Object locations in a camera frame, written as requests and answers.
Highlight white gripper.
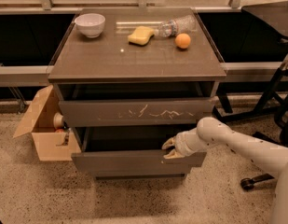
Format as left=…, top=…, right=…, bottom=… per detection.
left=161, top=128, right=211, bottom=159

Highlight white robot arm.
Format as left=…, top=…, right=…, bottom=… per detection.
left=162, top=117, right=288, bottom=224

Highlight grey bottom drawer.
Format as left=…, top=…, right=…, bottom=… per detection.
left=89, top=171, right=187, bottom=179

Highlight grey drawer cabinet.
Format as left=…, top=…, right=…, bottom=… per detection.
left=48, top=7, right=227, bottom=181

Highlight grey top drawer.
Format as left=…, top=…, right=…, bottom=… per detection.
left=59, top=98, right=215, bottom=127

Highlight clear plastic bottle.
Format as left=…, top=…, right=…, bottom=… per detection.
left=154, top=15, right=196, bottom=38

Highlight white bowl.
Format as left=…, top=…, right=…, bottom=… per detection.
left=75, top=13, right=105, bottom=38

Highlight cardboard box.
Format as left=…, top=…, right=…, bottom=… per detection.
left=13, top=85, right=81, bottom=161

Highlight orange fruit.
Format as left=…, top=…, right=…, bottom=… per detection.
left=175, top=34, right=191, bottom=49

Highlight grey drawer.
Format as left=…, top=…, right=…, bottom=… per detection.
left=59, top=98, right=215, bottom=127
left=72, top=124, right=206, bottom=174
left=89, top=171, right=187, bottom=179

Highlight white cup in box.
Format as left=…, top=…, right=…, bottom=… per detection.
left=53, top=112, right=64, bottom=129

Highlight yellow sponge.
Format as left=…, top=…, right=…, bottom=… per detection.
left=128, top=26, right=154, bottom=46

